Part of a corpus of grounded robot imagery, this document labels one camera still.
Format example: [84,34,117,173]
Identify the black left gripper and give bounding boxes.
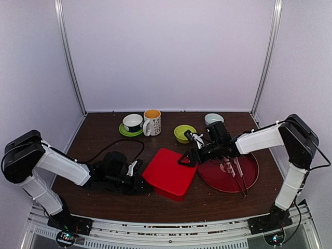
[106,172,154,195]

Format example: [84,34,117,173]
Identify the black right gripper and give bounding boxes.
[177,141,222,168]

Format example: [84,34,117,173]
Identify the red tin lid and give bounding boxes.
[143,148,198,190]

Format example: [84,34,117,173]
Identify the pink tongs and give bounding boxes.
[224,157,248,198]

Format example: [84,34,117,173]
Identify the red tin box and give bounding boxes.
[154,186,187,202]

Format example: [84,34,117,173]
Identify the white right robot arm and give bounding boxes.
[177,114,319,229]

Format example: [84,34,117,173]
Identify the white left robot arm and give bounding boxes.
[1,130,153,230]

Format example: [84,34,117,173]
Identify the lime green bowl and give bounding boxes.
[174,124,196,144]

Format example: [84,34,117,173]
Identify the round red tray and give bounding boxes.
[198,153,259,193]

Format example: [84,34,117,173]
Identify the pale blue ceramic bowl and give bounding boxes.
[204,113,224,126]

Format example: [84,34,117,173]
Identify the green saucer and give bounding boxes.
[119,123,143,137]

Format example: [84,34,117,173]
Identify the patterned mug yellow inside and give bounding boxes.
[142,109,161,136]

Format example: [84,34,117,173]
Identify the white dark-banded cup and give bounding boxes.
[122,114,143,127]

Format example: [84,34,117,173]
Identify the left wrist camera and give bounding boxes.
[126,159,143,177]

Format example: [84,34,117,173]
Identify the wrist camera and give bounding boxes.
[126,159,143,177]
[184,130,205,149]

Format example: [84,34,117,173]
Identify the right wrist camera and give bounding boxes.
[184,130,205,149]

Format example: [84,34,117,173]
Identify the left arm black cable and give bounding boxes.
[38,139,145,169]

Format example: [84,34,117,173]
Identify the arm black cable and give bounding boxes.
[274,118,332,229]
[38,139,145,169]

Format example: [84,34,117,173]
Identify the aluminium front rail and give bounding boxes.
[18,204,322,248]

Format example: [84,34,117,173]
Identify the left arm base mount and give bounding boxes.
[47,216,93,248]

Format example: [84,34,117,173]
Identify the right aluminium frame post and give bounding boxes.
[251,0,283,116]

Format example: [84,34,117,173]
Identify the aluminium frame post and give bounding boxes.
[251,0,283,116]
[54,0,87,116]

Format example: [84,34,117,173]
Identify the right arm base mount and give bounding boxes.
[247,214,293,246]

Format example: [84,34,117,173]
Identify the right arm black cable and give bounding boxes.
[274,118,332,229]

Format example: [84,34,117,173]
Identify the left aluminium frame post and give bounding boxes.
[54,0,87,116]

